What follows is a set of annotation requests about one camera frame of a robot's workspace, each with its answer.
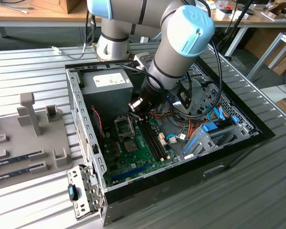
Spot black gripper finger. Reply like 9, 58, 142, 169
127, 96, 145, 113

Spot CPU with silver top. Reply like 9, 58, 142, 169
123, 139, 138, 154

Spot CPU socket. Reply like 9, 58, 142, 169
122, 139, 141, 156

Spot metal socket cover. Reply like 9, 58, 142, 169
113, 115, 136, 141

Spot grey power supply unit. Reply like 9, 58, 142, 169
80, 69, 134, 120

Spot grey metal drive cage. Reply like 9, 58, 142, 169
188, 66, 212, 114

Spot black case fan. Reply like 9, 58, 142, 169
89, 106, 104, 146

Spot green motherboard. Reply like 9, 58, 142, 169
101, 115, 182, 187

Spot hard disk in blue carrier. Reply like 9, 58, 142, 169
201, 116, 239, 134

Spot blue expansion slot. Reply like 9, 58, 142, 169
111, 163, 150, 182

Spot grey metal disk bay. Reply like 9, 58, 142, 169
181, 116, 262, 161

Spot black open PC case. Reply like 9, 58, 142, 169
64, 53, 276, 226

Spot black stand pole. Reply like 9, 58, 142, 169
216, 0, 255, 60

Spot large cardboard box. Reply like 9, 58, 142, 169
244, 28, 286, 76

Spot white box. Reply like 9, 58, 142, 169
216, 8, 250, 20

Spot grey parts rack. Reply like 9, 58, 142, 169
0, 92, 73, 191

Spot wooden desk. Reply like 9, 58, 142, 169
212, 0, 286, 31
0, 0, 103, 27

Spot RAM stick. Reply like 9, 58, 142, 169
0, 167, 31, 183
0, 154, 31, 167

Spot open cardboard box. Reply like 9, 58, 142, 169
264, 1, 286, 22

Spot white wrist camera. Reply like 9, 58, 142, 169
173, 100, 190, 115

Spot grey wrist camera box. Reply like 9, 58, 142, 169
133, 52, 152, 72

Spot red black twisted fan wire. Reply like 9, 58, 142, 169
90, 106, 103, 144

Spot brown base plate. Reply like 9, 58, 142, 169
92, 42, 134, 62

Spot blue wire white plug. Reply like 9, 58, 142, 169
166, 134, 189, 145

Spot orange red wire bundle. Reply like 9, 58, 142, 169
151, 108, 204, 144

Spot blue plastic rail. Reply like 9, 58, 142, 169
183, 135, 199, 156

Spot blue flat data wire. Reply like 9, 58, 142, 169
205, 104, 227, 123

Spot thin black cable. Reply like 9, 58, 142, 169
85, 10, 96, 47

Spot grey cable white plug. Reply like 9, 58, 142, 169
51, 26, 93, 60

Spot black teal latch handle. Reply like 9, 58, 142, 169
67, 183, 80, 201

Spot silver slot bracket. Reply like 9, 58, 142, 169
66, 164, 105, 219

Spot aluminium profile frame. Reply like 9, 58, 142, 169
246, 32, 286, 82

